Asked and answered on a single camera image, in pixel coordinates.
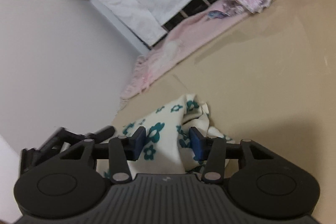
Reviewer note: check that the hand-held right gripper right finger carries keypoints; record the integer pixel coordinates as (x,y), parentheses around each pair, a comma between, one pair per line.
(197,144)

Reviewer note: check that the cream teal floral garment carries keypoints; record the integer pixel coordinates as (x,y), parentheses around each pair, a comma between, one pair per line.
(162,145)

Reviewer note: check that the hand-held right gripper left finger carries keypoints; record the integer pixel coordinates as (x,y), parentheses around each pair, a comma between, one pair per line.
(140,142)

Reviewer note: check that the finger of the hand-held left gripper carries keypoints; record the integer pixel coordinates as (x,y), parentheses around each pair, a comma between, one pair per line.
(105,132)
(63,136)

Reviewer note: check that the pink fluffy blanket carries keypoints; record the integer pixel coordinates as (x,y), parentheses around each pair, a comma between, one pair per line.
(189,37)

